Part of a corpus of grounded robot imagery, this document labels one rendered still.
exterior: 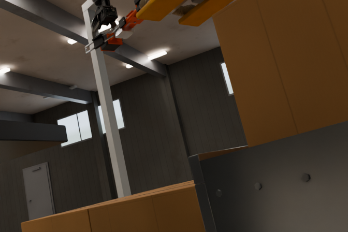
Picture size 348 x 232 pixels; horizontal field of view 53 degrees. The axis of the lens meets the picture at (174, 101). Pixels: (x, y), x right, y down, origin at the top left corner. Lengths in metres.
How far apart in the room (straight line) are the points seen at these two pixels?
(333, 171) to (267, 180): 0.12
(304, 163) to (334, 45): 0.26
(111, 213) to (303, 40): 0.82
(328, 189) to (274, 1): 0.43
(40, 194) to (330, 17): 12.56
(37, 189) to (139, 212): 12.03
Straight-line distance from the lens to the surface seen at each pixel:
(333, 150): 0.59
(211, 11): 1.31
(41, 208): 13.05
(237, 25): 0.87
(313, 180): 0.61
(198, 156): 0.73
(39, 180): 13.02
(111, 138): 4.52
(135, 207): 1.14
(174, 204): 1.01
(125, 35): 1.57
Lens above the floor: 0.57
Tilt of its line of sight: 13 degrees up
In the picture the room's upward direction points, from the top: 13 degrees counter-clockwise
